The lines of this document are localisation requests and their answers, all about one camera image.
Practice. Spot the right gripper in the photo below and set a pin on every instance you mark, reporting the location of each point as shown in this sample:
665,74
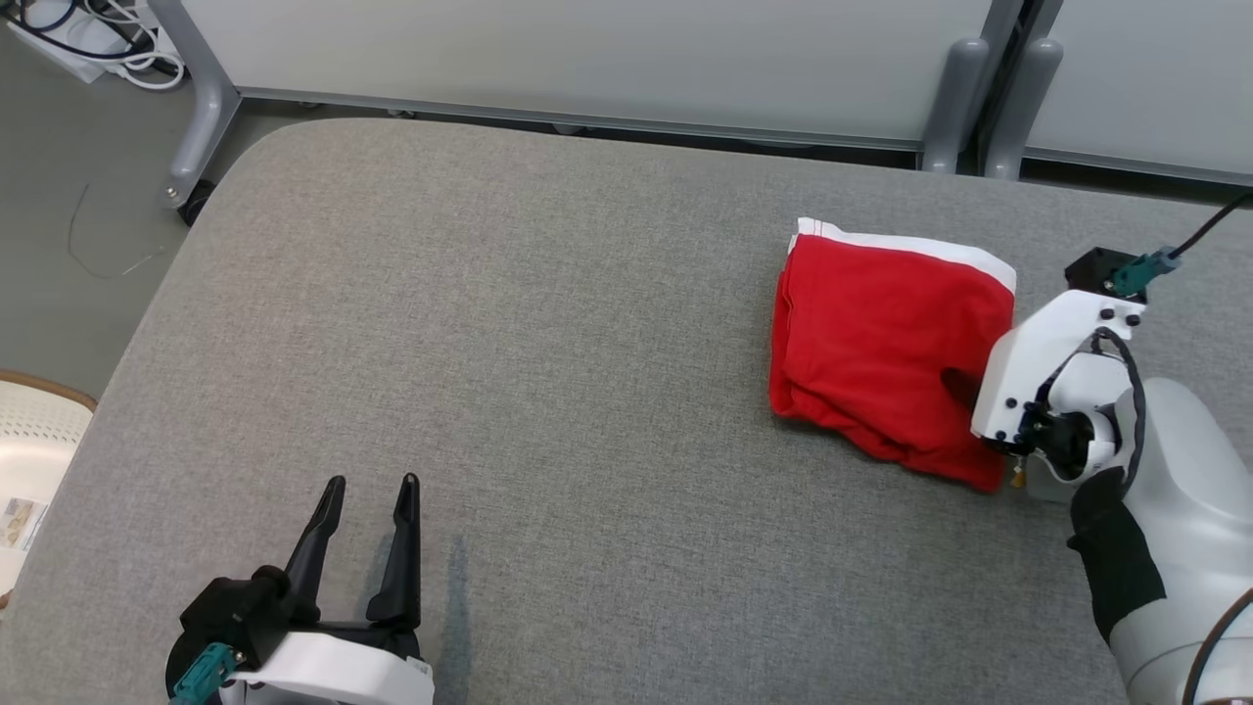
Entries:
1077,450

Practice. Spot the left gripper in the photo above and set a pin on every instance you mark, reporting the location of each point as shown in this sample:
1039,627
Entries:
392,638

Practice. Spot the red basketball jersey white trim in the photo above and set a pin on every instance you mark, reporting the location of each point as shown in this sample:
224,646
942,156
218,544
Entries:
881,343

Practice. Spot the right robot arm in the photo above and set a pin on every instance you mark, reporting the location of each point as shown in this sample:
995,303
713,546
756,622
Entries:
1194,490

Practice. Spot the white perforated laundry basket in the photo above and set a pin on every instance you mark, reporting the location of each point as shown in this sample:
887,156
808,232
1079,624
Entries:
39,441

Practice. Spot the frosted partition panel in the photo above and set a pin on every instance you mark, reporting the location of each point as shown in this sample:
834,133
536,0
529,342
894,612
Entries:
587,49
1155,78

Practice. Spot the black caster wheel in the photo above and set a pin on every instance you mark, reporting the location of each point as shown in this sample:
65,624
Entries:
196,204

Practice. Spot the white power strip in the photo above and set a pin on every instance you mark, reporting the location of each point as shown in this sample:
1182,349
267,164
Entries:
69,61

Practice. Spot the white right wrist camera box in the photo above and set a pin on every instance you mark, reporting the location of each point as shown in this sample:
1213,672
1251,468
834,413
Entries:
1038,362

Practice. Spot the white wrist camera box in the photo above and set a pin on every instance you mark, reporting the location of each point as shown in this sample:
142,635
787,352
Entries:
1038,362
333,676

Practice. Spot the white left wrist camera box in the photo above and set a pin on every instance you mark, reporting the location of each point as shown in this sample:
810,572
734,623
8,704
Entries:
333,676

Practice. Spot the teal left camera connector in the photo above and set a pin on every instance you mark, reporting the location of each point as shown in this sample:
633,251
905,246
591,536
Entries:
203,676

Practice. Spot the teal camera connector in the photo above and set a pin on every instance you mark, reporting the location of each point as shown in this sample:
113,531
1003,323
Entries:
1140,274
203,676

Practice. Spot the teal right camera connector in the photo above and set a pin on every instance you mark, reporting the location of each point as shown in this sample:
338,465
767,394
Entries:
1140,274

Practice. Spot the grey partition post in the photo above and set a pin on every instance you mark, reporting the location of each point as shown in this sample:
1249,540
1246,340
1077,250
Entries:
954,98
1023,108

